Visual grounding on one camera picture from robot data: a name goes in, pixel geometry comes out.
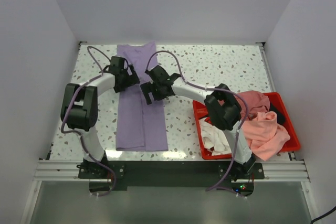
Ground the purple t shirt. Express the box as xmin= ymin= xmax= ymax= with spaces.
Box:
xmin=116 ymin=42 xmax=168 ymax=152

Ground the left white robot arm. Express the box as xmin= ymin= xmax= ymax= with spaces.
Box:
xmin=60 ymin=56 xmax=140 ymax=178

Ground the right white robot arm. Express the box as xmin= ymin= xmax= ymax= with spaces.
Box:
xmin=141 ymin=66 xmax=256 ymax=178

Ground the red plastic bin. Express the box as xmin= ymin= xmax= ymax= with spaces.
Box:
xmin=193 ymin=92 xmax=301 ymax=160

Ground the white red t shirt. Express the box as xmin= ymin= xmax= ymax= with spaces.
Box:
xmin=199 ymin=118 xmax=232 ymax=156

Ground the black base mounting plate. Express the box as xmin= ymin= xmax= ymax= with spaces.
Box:
xmin=77 ymin=160 xmax=265 ymax=192

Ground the dark pink t shirt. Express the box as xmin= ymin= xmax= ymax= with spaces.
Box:
xmin=236 ymin=90 xmax=270 ymax=119

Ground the light salmon t shirt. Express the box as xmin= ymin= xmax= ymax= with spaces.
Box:
xmin=243 ymin=111 xmax=290 ymax=161

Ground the black t shirt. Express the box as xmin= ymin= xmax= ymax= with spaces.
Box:
xmin=269 ymin=103 xmax=286 ymax=125

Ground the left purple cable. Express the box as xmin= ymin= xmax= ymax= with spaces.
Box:
xmin=60 ymin=46 xmax=118 ymax=197

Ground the purple cable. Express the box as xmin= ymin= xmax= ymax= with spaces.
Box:
xmin=60 ymin=46 xmax=118 ymax=197
xmin=144 ymin=50 xmax=250 ymax=192

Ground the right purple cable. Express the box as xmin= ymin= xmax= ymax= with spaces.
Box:
xmin=144 ymin=50 xmax=250 ymax=192

